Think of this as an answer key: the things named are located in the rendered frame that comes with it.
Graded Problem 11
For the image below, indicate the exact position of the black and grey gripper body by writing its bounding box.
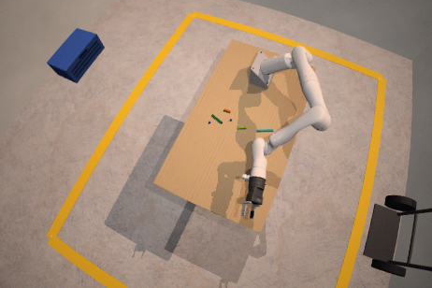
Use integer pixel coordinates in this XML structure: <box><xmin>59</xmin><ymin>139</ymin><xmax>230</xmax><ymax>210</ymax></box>
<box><xmin>241</xmin><ymin>166</ymin><xmax>266</xmax><ymax>205</ymax></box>

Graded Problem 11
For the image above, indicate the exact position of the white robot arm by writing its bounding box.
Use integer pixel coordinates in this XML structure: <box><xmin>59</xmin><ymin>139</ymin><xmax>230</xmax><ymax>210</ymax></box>
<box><xmin>252</xmin><ymin>46</ymin><xmax>331</xmax><ymax>170</ymax></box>

